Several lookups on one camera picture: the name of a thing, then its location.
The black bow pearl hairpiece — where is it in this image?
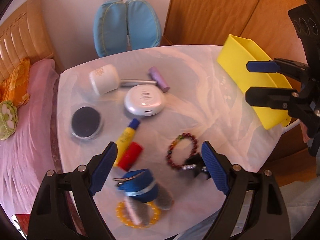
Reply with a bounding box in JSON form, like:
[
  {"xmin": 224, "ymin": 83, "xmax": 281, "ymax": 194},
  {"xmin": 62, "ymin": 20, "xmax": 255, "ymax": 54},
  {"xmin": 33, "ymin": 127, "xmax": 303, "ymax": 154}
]
[{"xmin": 181, "ymin": 153, "xmax": 211, "ymax": 179}]

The blue plush hair clip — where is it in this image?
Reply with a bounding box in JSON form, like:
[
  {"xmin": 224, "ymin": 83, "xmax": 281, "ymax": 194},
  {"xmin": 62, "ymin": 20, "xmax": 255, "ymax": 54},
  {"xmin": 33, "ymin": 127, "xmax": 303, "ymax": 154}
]
[{"xmin": 113, "ymin": 169, "xmax": 174, "ymax": 228}]

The black puff clear case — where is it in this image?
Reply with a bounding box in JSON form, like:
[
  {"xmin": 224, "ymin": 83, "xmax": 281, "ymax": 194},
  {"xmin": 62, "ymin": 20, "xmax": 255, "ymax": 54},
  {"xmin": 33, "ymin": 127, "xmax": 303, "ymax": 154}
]
[{"xmin": 71, "ymin": 106, "xmax": 103, "ymax": 140}]

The dark red bead bracelet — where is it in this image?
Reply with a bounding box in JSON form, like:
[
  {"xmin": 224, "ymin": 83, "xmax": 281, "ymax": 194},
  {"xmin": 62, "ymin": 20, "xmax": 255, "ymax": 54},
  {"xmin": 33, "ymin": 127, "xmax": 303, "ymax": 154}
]
[{"xmin": 165, "ymin": 132, "xmax": 199, "ymax": 171}]

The white round compact case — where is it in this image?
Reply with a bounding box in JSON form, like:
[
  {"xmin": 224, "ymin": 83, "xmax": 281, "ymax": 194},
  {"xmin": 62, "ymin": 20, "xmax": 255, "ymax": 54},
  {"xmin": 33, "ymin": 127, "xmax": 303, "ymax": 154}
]
[{"xmin": 124, "ymin": 85, "xmax": 165, "ymax": 116}]

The white cream jar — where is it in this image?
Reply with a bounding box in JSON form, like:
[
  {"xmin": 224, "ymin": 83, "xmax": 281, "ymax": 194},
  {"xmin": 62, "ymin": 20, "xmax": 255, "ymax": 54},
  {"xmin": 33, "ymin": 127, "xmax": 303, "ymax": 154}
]
[{"xmin": 89, "ymin": 64, "xmax": 120, "ymax": 95}]

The red lipstick tube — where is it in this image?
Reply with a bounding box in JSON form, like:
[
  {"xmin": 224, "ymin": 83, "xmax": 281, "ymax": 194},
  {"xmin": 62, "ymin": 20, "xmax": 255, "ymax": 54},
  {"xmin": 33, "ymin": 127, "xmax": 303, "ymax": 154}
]
[{"xmin": 118, "ymin": 142, "xmax": 144, "ymax": 172}]

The yellow plastic bin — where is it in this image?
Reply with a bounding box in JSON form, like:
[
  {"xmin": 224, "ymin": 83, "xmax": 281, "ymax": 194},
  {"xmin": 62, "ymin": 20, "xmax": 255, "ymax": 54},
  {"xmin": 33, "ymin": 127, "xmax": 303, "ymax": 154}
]
[{"xmin": 217, "ymin": 34, "xmax": 292, "ymax": 129}]

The yellow blue cream tube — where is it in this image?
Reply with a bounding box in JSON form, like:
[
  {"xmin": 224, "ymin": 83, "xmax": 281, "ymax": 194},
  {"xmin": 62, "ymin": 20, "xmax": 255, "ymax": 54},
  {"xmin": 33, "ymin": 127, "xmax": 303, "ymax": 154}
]
[{"xmin": 114, "ymin": 118, "xmax": 140, "ymax": 166}]

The pink bed sheet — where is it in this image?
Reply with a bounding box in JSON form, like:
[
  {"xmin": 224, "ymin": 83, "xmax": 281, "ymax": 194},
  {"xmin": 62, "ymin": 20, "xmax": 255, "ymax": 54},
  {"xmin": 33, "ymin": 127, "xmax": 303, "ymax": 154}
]
[{"xmin": 1, "ymin": 59, "xmax": 61, "ymax": 217}]

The silver cosmetic tube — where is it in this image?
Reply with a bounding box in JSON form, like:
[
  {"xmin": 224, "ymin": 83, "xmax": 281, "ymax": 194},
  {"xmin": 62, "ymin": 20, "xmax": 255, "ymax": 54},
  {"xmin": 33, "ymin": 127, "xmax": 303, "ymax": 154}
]
[{"xmin": 120, "ymin": 79, "xmax": 157, "ymax": 87}]

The red box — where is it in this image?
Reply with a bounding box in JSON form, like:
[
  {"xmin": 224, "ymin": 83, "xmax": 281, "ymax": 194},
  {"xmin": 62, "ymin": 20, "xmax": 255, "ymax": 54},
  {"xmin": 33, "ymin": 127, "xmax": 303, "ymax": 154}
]
[{"xmin": 14, "ymin": 213, "xmax": 30, "ymax": 237}]

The green cabbage plush toy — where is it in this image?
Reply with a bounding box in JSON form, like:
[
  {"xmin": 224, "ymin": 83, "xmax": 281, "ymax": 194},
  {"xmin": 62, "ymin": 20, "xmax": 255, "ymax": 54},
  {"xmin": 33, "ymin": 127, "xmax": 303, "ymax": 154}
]
[{"xmin": 0, "ymin": 100, "xmax": 18, "ymax": 140}]

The purple lipstick tube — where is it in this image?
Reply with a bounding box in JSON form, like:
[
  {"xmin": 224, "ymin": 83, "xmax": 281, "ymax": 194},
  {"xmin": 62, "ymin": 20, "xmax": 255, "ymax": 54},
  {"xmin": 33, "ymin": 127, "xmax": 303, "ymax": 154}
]
[{"xmin": 148, "ymin": 67, "xmax": 170, "ymax": 93}]

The orange pillow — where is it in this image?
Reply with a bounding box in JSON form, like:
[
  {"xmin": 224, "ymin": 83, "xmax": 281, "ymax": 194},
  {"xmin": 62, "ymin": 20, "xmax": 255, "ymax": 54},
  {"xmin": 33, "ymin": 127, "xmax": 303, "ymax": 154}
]
[{"xmin": 1, "ymin": 58, "xmax": 31, "ymax": 108}]

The blue chair backrest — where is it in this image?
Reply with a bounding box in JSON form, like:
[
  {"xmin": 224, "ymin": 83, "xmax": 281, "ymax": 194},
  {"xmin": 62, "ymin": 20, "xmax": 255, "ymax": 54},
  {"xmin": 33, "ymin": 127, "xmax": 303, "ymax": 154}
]
[{"xmin": 93, "ymin": 0, "xmax": 162, "ymax": 57}]

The wooden bed headboard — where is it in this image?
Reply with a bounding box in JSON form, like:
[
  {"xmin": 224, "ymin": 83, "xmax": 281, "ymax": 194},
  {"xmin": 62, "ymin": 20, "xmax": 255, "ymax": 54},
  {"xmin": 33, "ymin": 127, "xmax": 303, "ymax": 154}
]
[{"xmin": 1, "ymin": 0, "xmax": 64, "ymax": 81}]

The yellow bead bracelet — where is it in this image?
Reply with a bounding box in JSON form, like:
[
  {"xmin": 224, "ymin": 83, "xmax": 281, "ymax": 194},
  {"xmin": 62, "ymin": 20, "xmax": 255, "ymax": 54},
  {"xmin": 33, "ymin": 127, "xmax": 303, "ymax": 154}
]
[{"xmin": 114, "ymin": 199, "xmax": 162, "ymax": 229}]

